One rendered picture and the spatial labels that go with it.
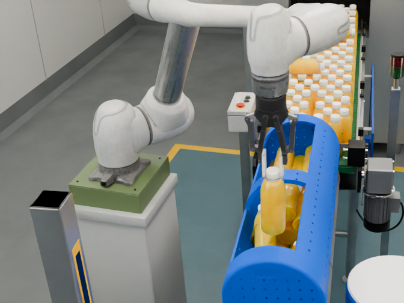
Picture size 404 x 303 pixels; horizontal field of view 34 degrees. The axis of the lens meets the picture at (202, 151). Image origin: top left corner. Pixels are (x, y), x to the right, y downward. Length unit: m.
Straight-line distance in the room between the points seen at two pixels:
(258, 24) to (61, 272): 0.69
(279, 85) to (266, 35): 0.13
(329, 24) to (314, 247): 0.62
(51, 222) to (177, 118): 1.28
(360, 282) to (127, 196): 0.87
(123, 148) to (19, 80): 3.40
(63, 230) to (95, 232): 1.32
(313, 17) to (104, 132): 1.01
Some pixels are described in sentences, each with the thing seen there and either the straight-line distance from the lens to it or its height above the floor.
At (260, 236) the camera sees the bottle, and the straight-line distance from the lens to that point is 2.04.
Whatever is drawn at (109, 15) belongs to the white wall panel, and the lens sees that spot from 7.06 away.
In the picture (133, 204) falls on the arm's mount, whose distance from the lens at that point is 2.40.
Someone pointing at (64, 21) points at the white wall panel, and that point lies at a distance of 6.29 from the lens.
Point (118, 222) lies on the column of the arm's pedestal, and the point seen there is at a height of 0.97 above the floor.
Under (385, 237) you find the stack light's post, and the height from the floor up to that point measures 0.31.
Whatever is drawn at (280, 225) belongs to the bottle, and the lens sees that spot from 1.80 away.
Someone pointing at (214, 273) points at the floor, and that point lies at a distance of 3.68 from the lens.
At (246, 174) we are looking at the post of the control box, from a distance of 3.09.
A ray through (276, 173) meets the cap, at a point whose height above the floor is 1.44.
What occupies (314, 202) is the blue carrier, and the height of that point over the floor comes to 1.21.
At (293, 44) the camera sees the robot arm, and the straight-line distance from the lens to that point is 1.56.
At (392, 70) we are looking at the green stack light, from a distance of 3.00.
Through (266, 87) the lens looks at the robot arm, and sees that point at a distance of 1.58.
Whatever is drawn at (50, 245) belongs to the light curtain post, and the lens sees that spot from 1.26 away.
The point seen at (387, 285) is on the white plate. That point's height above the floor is 1.04.
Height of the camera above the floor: 2.34
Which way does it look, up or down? 29 degrees down
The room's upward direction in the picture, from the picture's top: 5 degrees counter-clockwise
